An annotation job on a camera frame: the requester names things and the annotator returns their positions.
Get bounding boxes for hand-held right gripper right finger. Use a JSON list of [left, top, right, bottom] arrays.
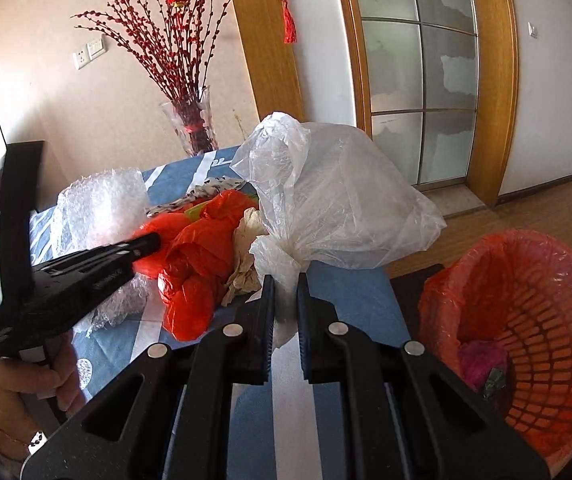
[[296, 272, 552, 480]]

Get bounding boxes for dark green wrapper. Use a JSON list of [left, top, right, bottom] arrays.
[[483, 367, 507, 401]]

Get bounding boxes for white black-spotted plastic bag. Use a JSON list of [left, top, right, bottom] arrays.
[[147, 177, 247, 216]]

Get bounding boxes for blue white-striped tablecloth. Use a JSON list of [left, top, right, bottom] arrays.
[[0, 145, 412, 480]]

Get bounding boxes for clear plastic bag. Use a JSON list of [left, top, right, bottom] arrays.
[[229, 111, 448, 351]]

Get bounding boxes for pink crumpled wrapper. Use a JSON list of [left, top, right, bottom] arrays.
[[458, 340, 509, 391]]

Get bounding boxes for orange plastic waste basket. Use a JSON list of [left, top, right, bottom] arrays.
[[418, 230, 572, 478]]

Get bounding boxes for wooden wall pillar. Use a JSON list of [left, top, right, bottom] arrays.
[[223, 0, 307, 126]]

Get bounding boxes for frosted glass sliding door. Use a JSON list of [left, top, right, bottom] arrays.
[[351, 0, 479, 188]]

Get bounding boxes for red knot tassel hanging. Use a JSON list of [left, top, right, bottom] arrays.
[[253, 0, 301, 45]]

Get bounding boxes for red plastic bag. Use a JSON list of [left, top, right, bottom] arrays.
[[133, 192, 262, 343]]

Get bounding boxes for black stool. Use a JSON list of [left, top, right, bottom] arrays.
[[388, 262, 447, 346]]

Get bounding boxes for red berry branches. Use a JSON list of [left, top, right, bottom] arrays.
[[72, 0, 259, 126]]

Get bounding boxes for clear bubble wrap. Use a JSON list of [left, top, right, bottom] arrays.
[[50, 167, 153, 333]]

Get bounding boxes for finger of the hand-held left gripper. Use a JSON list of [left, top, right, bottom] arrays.
[[110, 231, 163, 275]]

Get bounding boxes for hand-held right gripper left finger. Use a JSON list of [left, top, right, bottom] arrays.
[[21, 274, 277, 480]]

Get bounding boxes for wooden door frame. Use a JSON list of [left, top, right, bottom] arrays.
[[331, 0, 519, 208]]

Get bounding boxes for crumpled beige paper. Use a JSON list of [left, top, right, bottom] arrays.
[[221, 207, 269, 308]]

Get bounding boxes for person's left hand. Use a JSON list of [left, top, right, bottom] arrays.
[[0, 332, 88, 418]]

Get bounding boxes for person's left forearm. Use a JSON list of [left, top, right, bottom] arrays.
[[0, 391, 48, 466]]

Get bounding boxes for glass vase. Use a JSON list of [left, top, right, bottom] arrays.
[[160, 86, 217, 158]]

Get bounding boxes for gold chain bracelet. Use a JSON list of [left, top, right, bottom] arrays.
[[0, 391, 48, 450]]

